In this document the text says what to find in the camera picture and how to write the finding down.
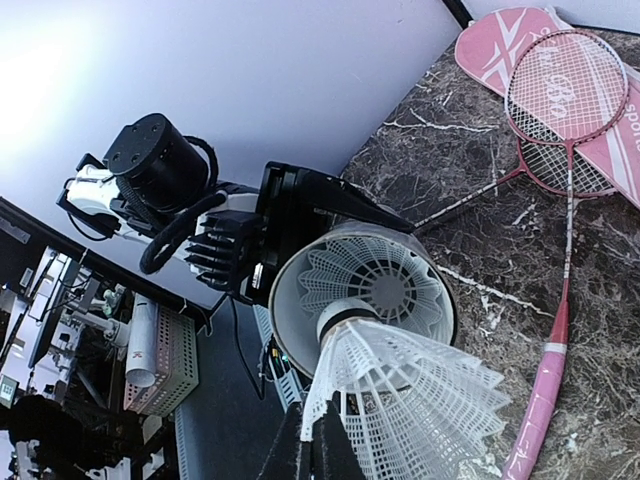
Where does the white shuttlecock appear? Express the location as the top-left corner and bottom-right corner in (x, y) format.
(300, 298), (511, 479)
(298, 236), (454, 344)

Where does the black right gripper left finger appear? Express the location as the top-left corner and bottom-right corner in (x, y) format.
(257, 404), (311, 480)

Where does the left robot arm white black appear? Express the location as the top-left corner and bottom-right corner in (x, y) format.
(105, 113), (415, 306)

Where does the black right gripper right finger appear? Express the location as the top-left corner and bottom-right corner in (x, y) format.
(309, 400), (365, 480)

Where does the grey cable duct front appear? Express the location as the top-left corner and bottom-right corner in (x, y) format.
(175, 300), (303, 479)

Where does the pink racket bag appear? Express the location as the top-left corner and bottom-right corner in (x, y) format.
(454, 7), (639, 204)

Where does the white shuttlecock tube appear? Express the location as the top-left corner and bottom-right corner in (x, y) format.
(268, 221), (458, 378)

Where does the pink racket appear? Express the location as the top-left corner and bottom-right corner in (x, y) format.
(501, 29), (630, 480)
(414, 139), (617, 231)

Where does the black frame post left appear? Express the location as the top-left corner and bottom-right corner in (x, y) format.
(442, 0), (474, 28)

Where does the perforated metal basket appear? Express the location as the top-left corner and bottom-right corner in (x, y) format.
(123, 306), (199, 417)

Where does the pink racket bottom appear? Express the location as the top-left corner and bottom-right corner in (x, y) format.
(414, 139), (617, 231)

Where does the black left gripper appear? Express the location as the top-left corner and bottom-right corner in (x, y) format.
(241, 161), (415, 305)

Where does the pink racket top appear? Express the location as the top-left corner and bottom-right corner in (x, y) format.
(501, 29), (630, 480)

